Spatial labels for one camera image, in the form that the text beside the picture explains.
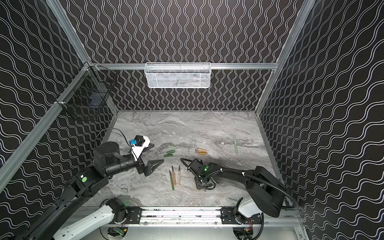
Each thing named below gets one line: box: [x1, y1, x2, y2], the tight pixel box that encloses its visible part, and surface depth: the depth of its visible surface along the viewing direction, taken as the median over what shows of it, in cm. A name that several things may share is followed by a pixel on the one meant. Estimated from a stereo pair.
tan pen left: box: [178, 164, 181, 186], surface depth 89 cm
